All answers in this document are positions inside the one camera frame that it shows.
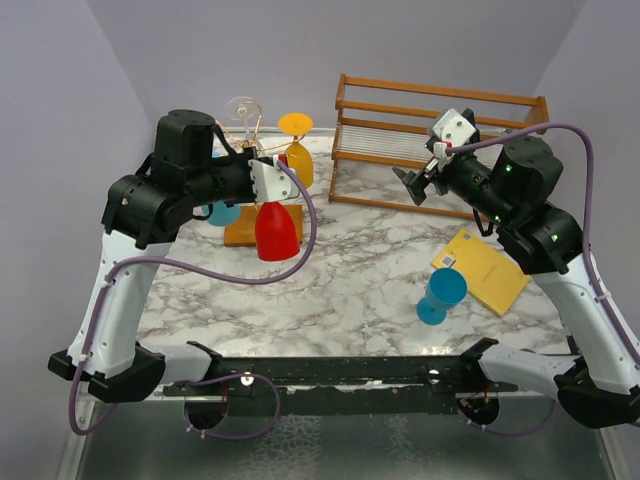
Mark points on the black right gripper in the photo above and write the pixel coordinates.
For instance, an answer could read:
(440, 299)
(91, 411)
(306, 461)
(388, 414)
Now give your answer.
(417, 182)

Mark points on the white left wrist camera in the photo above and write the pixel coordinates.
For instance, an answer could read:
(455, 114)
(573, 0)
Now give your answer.
(269, 182)

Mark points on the yellow plastic goblet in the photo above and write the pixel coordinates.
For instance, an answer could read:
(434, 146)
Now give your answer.
(297, 125)

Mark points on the yellow book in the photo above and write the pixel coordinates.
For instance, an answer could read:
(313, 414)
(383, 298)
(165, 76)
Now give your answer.
(491, 277)

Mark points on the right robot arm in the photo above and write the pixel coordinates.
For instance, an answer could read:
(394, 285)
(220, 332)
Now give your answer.
(509, 180)

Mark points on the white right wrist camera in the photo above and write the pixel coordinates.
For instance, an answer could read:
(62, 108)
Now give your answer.
(450, 130)

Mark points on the red plastic goblet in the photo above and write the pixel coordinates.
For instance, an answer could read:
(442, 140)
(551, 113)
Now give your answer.
(275, 233)

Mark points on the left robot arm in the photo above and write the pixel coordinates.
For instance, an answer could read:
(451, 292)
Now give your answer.
(142, 218)

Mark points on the wooden shelf rack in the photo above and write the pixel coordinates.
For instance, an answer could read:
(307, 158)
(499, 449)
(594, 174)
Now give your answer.
(391, 135)

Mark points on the black mounting rail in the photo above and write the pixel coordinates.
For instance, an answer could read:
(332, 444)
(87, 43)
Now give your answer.
(327, 386)

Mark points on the wooden base of glass rack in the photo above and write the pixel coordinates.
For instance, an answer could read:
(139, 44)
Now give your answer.
(242, 232)

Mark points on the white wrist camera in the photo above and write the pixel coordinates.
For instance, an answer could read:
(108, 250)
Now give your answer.
(450, 130)
(269, 182)

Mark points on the blue plastic goblet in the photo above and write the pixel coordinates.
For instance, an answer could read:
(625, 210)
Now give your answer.
(445, 290)
(221, 215)

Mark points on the clear smooth wine glass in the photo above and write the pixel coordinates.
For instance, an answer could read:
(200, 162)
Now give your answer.
(249, 113)

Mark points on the gold wire glass rack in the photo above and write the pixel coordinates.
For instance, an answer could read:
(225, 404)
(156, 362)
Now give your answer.
(250, 113)

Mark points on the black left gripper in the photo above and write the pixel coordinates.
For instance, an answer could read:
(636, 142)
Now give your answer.
(242, 158)

